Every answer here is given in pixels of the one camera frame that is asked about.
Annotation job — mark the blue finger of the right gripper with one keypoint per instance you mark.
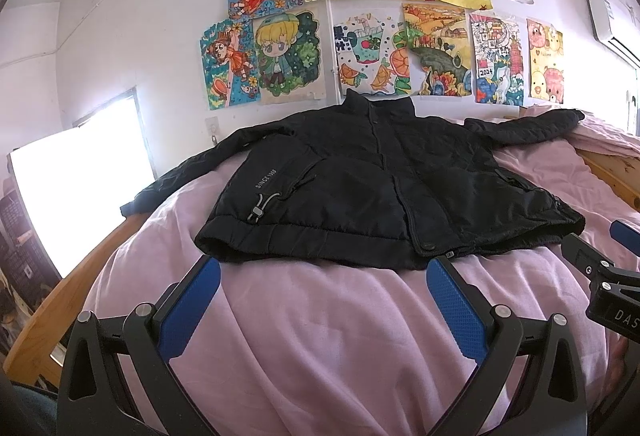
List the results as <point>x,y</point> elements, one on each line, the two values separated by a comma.
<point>587,260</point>
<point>626,235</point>

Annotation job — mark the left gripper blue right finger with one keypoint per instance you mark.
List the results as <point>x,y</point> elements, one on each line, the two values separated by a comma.
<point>465,310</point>

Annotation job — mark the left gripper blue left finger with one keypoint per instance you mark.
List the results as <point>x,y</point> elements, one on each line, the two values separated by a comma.
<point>182,306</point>

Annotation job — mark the black puffer jacket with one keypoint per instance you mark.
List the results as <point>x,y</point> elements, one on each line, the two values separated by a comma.
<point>371,184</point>

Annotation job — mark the pink bed sheet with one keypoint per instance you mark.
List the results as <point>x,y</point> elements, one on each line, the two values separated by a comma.
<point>294,347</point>

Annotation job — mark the bright window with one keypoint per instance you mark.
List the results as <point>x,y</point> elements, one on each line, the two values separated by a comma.
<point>73,183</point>

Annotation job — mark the pink pig drawing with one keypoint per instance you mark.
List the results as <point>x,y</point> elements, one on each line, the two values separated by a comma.
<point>546,62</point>

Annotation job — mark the white air conditioner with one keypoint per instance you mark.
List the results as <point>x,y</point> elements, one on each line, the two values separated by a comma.
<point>615,31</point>

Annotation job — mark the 2024 new year drawing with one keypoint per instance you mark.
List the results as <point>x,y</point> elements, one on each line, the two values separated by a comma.
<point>499,64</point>

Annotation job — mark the yellow landscape drawing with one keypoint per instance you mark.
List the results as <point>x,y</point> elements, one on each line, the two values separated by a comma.
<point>438,35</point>

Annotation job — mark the flying girl drawing lower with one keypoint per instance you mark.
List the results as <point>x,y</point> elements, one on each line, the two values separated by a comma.
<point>229,64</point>

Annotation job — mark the blond boy drawing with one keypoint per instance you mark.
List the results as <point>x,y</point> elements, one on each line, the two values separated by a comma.
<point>289,58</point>

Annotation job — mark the orange fruit drawing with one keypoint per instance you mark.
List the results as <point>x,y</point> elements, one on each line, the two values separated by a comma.
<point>372,57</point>

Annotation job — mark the white wall switch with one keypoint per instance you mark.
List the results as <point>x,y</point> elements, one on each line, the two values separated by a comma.
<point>212,127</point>

